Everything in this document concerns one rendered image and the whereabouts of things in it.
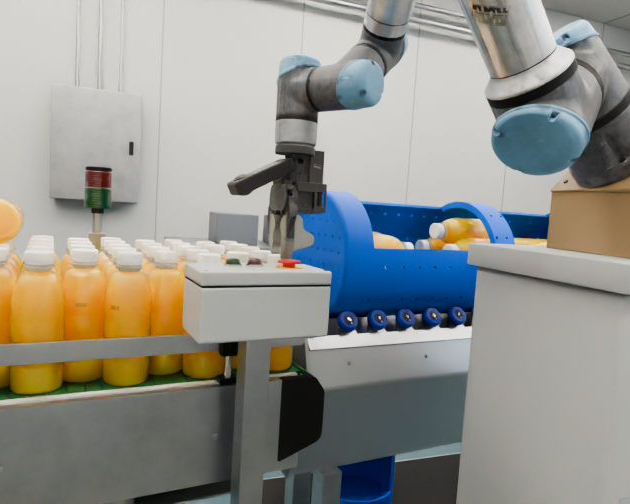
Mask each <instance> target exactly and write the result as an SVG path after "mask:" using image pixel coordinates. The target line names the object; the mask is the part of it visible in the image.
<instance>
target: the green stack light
mask: <svg viewBox="0 0 630 504"><path fill-rule="evenodd" d="M84 208H97V209H112V189H106V188H92V187H84Z"/></svg>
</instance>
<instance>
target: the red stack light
mask: <svg viewBox="0 0 630 504"><path fill-rule="evenodd" d="M84 176H85V177H84V178H85V179H84V180H85V181H84V182H85V183H84V187H93V188H108V189H112V184H113V183H112V182H113V181H112V180H113V173H112V172H104V171H90V170H85V171H84Z"/></svg>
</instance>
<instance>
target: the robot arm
mask: <svg viewBox="0 0 630 504"><path fill-rule="evenodd" d="M415 1H416V0H368V5H367V9H366V14H365V18H364V23H363V27H362V31H361V36H360V39H359V41H358V43H357V44H356V45H355V46H353V47H352V48H351V49H350V50H349V51H348V52H347V53H346V54H345V55H344V56H343V57H342V58H341V59H340V60H339V61H338V62H337V63H335V64H331V65H325V66H321V63H320V61H319V60H318V59H317V58H315V57H313V56H309V55H302V54H301V55H295V54H294V55H288V56H285V57H284V58H282V59H281V61H280V63H279V73H278V78H277V104H276V123H275V142H274V143H275V144H277V145H276V146H275V154H278V155H284V156H285V159H279V160H276V161H274V162H272V163H270V164H268V165H265V166H263V167H261V168H259V169H256V170H254V171H252V172H250V173H247V174H240V175H238V176H236V177H235V178H234V179H233V180H232V181H230V182H228V183H227V187H228V189H229V192H230V194H231V195H235V196H247V195H249V194H250V193H251V192H252V191H253V190H255V189H257V188H260V187H262V186H264V185H266V184H268V183H270V182H272V181H273V185H272V186H271V190H270V197H269V207H268V234H269V245H270V252H271V254H280V248H281V254H280V258H281V259H292V254H293V251H296V250H299V249H303V248H306V247H310V246H312V245H313V243H314V236H313V235H312V234H310V233H309V232H307V231H305V230H304V228H303V219H302V217H301V216H299V215H297V213H301V214H313V213H314V214H321V213H325V211H326V195H327V184H323V172H324V155H325V151H317V150H315V148H313V147H315V146H316V143H317V128H318V112H328V111H340V110H360V109H363V108H369V107H373V106H375V105H376V104H378V102H379V101H380V100H381V97H382V95H381V93H383V91H384V77H385V76H386V75H387V74H388V73H389V71H390V70H391V69H392V68H394V67H395V66H396V65H397V64H398V63H399V62H400V60H401V59H402V57H403V55H404V54H405V52H406V50H407V47H408V39H407V34H406V31H407V28H408V25H409V21H410V18H411V15H412V11H413V8H414V5H415ZM458 2H459V4H460V6H461V9H462V11H463V14H464V16H465V18H466V21H467V23H468V25H469V28H470V30H471V33H472V35H473V37H474V40H475V42H476V44H477V47H478V49H479V51H480V54H481V56H482V59H483V61H484V63H485V66H486V68H487V70H488V73H489V75H490V79H489V81H488V83H487V86H486V88H485V91H484V93H485V97H486V99H487V101H488V104H489V106H490V108H491V110H492V113H493V115H494V117H495V120H496V122H495V123H494V125H493V127H492V131H491V145H492V149H493V151H494V153H495V155H496V156H497V158H498V159H499V160H500V161H501V162H502V163H503V164H505V165H506V166H507V167H509V168H511V169H512V170H518V171H520V172H522V173H523V174H527V175H535V176H544V175H551V174H555V173H558V172H561V171H563V170H565V169H567V168H568V169H569V172H570V174H571V176H572V177H573V179H574V180H575V182H576V183H577V184H578V185H579V186H582V187H587V188H594V187H601V186H606V185H609V184H613V183H615V182H618V181H621V180H623V179H625V178H628V177H630V87H629V85H628V83H627V82H626V80H625V79H624V77H623V75H622V74H621V72H620V70H619V69H618V67H617V65H616V64H615V62H614V61H613V59H612V57H611V56H610V54H609V52H608V51H607V49H606V47H605V46H604V44H603V43H602V41H601V39H600V38H599V37H600V35H599V33H598V32H595V30H594V29H593V27H592V26H591V24H590V23H589V22H588V21H586V20H578V21H575V22H572V23H570V24H568V25H566V26H565V27H563V28H561V29H559V30H558V31H556V32H554V33H553V34H552V31H551V28H550V25H549V22H548V19H547V17H546V14H545V11H544V8H543V5H542V2H541V0H458ZM323 192H324V203H323V207H322V199H323V197H322V195H323Z"/></svg>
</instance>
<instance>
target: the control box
mask: <svg viewBox="0 0 630 504"><path fill-rule="evenodd" d="M233 268H234V269H233ZM235 268H239V269H235ZM240 268H241V269H240ZM242 268H243V269H242ZM245 268H246V269H245ZM248 268H249V269H248ZM254 268H255V269H254ZM261 268H262V269H261ZM263 268H264V269H263ZM266 268H267V269H266ZM270 268H271V269H270ZM184 275H185V279H184V299H183V322H182V327H183V328H184V329H185V330H186V331H187V332H188V333H189V334H190V335H191V336H192V337H193V338H194V339H195V340H196V341H197V342H198V343H199V344H212V343H227V342H243V341H259V340H275V339H290V338H306V337H322V336H327V333H328V318H329V303H330V287H329V286H330V284H331V277H332V273H331V272H330V271H327V270H323V269H319V268H316V267H312V266H309V265H305V264H302V263H301V264H295V268H286V267H283V264H261V265H252V264H247V263H240V264H238V265H233V264H225V263H191V262H189V263H185V272H184Z"/></svg>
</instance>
